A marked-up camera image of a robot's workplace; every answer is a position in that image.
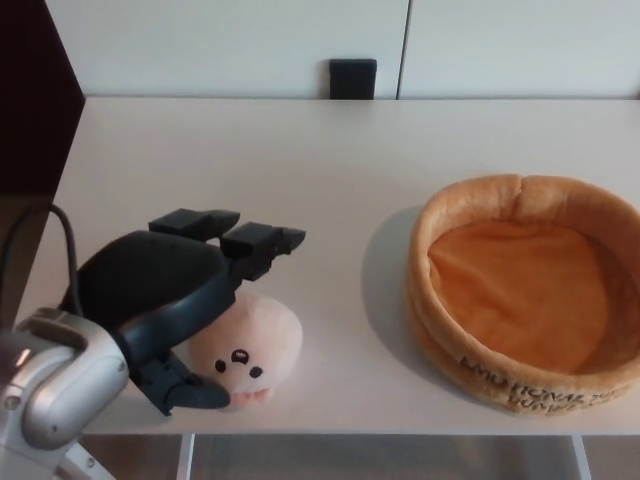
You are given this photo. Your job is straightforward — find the peach plush dumpling toy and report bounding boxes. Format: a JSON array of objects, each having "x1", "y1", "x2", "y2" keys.
[{"x1": 187, "y1": 292, "x2": 305, "y2": 412}]

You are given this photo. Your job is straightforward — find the white table leg frame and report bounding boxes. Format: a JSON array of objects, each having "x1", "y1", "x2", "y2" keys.
[
  {"x1": 177, "y1": 433, "x2": 196, "y2": 480},
  {"x1": 569, "y1": 434, "x2": 594, "y2": 480}
]

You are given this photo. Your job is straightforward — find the orange round plush plate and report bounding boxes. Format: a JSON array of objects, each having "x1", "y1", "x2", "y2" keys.
[{"x1": 407, "y1": 173, "x2": 640, "y2": 417}]

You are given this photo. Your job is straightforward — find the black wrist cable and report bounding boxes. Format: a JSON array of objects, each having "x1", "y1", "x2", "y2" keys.
[{"x1": 0, "y1": 202, "x2": 84, "y2": 316}]

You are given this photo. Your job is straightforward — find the black rectangular wall socket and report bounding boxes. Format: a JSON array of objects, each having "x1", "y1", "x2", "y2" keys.
[{"x1": 328, "y1": 58, "x2": 378, "y2": 101}]

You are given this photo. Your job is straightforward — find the white cabinet front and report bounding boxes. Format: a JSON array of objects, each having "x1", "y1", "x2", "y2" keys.
[{"x1": 44, "y1": 0, "x2": 640, "y2": 100}]

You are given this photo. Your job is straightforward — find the white slanted metal bar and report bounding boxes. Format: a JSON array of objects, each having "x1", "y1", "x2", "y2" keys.
[{"x1": 49, "y1": 432, "x2": 101, "y2": 480}]

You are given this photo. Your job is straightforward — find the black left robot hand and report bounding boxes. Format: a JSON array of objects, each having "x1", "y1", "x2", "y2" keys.
[{"x1": 59, "y1": 205, "x2": 307, "y2": 419}]

